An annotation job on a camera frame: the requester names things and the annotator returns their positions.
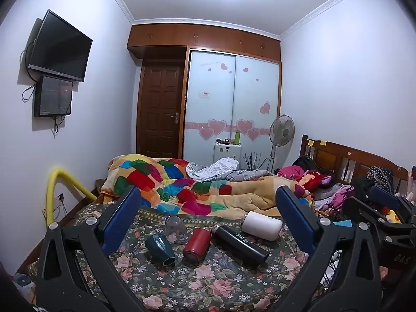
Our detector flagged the small white cabinet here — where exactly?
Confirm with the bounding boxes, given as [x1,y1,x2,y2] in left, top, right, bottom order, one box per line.
[213,142,243,170]

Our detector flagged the black monitor cable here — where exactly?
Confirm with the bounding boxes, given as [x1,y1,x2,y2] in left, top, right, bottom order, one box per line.
[21,84,37,102]

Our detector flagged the wooden overhead cabinet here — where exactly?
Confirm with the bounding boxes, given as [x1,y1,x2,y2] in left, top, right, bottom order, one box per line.
[127,24,281,63]

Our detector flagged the dark wooden door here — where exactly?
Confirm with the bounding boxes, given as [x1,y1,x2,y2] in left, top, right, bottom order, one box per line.
[138,59,186,159]

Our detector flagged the small black wall monitor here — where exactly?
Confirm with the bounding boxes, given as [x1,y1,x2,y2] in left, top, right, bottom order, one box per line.
[33,75,73,118]

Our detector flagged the frosted wardrobe with heart stickers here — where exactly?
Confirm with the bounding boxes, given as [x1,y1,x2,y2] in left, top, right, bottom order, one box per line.
[184,49,280,170]

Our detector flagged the black television cable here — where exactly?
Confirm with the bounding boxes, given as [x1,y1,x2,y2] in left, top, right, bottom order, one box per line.
[19,37,37,83]

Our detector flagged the floral bed sheet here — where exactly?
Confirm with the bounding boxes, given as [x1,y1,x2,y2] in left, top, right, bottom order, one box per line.
[28,201,329,312]

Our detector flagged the wooden bed headboard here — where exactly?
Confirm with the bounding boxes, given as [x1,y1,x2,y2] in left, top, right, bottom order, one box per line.
[300,134,410,190]

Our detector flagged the standing electric fan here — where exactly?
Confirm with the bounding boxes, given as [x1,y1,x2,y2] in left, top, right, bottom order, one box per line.
[268,114,296,173]

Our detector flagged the red plush cloth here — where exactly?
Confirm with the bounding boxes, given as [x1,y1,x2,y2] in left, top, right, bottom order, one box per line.
[302,170,334,191]

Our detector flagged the dark green cup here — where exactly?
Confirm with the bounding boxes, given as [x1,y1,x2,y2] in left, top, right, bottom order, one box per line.
[145,233,176,266]

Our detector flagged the black dried twigs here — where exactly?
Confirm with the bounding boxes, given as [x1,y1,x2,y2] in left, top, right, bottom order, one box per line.
[244,152,269,171]

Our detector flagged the black bag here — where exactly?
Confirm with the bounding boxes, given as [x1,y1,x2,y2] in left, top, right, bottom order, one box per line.
[292,155,323,173]

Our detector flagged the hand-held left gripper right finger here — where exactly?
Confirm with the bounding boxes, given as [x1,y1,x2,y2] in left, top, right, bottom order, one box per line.
[275,185,383,312]

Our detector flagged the white cup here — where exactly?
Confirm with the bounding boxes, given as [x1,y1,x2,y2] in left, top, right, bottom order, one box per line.
[241,211,283,241]

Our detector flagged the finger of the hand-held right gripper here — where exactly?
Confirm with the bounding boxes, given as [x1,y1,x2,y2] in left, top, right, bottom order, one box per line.
[343,197,392,235]
[369,185,416,222]

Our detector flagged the clear glass cup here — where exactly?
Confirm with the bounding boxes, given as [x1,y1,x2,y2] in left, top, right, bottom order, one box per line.
[165,215,186,244]

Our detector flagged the wall-mounted black television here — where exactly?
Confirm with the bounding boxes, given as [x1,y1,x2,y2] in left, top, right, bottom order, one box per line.
[27,9,93,82]

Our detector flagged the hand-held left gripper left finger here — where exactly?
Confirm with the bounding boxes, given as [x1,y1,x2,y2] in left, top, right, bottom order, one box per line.
[35,185,147,312]

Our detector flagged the yellow foam pipe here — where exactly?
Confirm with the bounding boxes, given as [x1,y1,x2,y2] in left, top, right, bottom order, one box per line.
[45,167,98,227]

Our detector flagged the colourful patchwork blanket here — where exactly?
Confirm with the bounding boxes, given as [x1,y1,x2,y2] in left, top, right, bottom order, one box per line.
[101,154,313,217]

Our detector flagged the black thermos bottle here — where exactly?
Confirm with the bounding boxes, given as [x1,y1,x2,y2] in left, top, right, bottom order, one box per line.
[211,224,270,265]

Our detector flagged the pile of pink clothes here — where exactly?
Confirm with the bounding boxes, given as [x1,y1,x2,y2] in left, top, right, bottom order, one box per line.
[276,165,355,210]

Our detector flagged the grey crumpled cloth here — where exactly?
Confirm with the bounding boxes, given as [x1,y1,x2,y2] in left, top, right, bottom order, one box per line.
[186,158,248,183]

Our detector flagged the red thermos cup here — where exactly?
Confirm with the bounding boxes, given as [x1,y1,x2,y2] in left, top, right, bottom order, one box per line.
[183,228,211,263]

